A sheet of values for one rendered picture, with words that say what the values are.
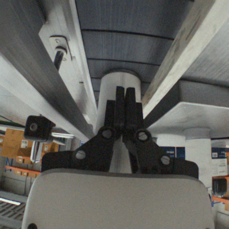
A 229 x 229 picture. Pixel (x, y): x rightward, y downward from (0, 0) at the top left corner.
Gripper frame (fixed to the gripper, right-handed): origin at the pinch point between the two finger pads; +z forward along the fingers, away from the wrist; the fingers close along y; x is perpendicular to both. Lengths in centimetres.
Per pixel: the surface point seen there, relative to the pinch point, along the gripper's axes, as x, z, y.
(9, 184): -773, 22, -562
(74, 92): -14.7, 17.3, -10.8
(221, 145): -47, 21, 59
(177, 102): -8.0, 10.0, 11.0
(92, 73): -1.4, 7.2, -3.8
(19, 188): -783, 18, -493
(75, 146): -37.5, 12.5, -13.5
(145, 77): -1.3, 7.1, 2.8
